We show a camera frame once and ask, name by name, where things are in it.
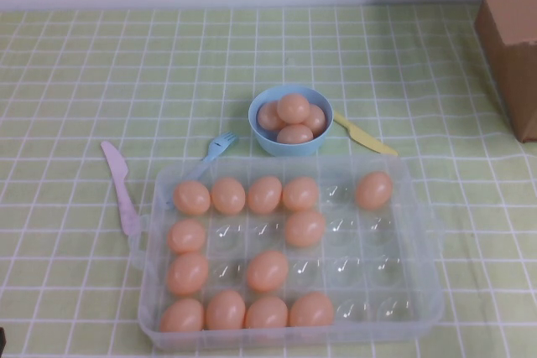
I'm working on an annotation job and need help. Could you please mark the beige plastic egg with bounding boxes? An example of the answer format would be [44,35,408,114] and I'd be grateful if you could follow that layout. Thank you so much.
[288,292,336,329]
[205,289,247,331]
[166,252,210,296]
[172,180,211,215]
[281,176,320,212]
[159,298,206,334]
[276,123,315,145]
[302,104,328,137]
[284,209,327,249]
[246,250,289,293]
[167,218,207,255]
[210,177,247,215]
[247,175,284,215]
[256,101,287,132]
[244,295,289,330]
[276,93,311,123]
[355,170,394,210]

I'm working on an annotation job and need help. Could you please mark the clear plastic egg box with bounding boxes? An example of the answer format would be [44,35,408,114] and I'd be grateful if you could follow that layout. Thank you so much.
[128,154,446,353]

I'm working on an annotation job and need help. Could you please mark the brown cardboard box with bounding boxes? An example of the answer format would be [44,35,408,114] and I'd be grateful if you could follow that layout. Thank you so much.
[466,0,537,144]

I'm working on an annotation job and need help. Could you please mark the light blue bowl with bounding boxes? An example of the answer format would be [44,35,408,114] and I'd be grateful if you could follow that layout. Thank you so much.
[248,84,335,158]

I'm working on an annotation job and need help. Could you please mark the light blue plastic fork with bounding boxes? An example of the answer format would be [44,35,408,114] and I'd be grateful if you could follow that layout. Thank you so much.
[165,131,240,210]

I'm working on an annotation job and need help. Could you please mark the yellow plastic knife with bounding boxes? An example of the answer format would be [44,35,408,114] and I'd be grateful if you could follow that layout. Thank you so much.
[332,110,399,157]

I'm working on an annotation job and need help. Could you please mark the pale purple plastic knife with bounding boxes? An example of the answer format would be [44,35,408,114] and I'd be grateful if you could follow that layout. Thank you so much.
[100,140,143,236]

